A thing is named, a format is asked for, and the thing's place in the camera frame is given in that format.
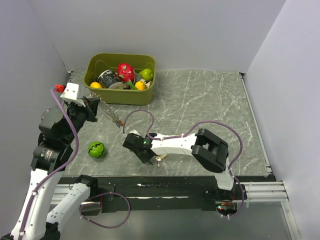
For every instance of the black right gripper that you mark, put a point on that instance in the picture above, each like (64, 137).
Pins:
(143, 159)

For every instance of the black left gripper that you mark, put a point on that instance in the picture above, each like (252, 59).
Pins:
(90, 109)

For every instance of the silver key yellow tag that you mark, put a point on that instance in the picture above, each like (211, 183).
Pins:
(160, 158)

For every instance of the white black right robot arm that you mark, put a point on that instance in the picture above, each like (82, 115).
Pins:
(208, 149)

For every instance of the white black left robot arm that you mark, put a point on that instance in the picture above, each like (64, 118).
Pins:
(58, 129)

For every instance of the left orange toy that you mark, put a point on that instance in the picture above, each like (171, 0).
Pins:
(96, 85)

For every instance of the orange toy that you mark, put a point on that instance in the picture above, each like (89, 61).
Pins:
(140, 85)
(96, 85)

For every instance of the green watermelon toy ball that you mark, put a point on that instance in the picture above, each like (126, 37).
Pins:
(96, 150)

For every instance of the black paper cup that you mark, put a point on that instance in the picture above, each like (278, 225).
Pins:
(110, 80)

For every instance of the olive green plastic bin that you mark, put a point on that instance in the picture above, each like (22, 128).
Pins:
(129, 95)

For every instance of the red dragon fruit toy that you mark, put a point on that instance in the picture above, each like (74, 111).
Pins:
(126, 72)

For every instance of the right orange toy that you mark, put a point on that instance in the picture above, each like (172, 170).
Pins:
(140, 85)

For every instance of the green apple toy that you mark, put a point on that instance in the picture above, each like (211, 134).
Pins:
(146, 74)

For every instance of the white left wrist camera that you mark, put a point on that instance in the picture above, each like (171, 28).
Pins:
(71, 94)

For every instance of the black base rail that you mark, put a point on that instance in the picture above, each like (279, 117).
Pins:
(144, 193)

